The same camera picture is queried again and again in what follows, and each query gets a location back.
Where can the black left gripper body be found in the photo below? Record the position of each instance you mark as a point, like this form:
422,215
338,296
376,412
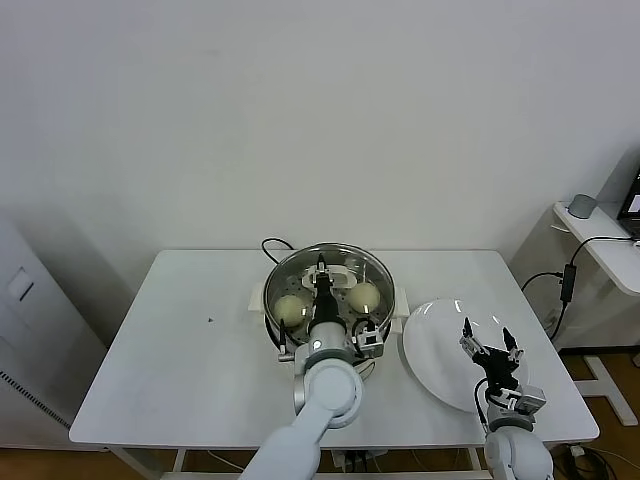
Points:
325,305

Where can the white cabinet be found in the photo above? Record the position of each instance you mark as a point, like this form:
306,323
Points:
30,350

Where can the white power strip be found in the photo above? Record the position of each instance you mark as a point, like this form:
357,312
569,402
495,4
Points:
357,459

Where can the grey cylinder speaker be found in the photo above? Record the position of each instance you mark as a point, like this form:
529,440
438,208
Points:
583,207

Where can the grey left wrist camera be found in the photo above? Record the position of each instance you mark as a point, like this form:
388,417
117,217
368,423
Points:
371,345

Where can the white steamed baozi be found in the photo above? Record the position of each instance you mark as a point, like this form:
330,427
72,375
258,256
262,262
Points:
290,310
363,297

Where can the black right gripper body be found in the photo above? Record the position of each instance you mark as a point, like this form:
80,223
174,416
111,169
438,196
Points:
500,370

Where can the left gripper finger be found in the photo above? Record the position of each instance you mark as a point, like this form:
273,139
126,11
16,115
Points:
321,267

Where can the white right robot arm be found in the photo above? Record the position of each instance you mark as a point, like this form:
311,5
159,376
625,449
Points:
515,450

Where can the round glass pot lid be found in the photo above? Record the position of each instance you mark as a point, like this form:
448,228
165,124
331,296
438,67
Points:
360,270

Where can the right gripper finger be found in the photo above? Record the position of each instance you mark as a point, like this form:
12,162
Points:
470,340
512,352

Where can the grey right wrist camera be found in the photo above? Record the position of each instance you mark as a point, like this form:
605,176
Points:
531,397

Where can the black monitor screen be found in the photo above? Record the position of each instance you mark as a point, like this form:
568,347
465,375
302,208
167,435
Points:
631,200

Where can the large white plate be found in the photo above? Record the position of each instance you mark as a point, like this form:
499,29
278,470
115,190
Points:
435,350

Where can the white table frame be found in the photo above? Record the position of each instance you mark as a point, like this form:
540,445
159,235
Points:
177,457

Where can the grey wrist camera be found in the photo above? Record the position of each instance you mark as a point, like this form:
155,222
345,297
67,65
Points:
531,397
371,345

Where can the black usb hub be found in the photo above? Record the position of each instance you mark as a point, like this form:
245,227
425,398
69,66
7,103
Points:
568,282

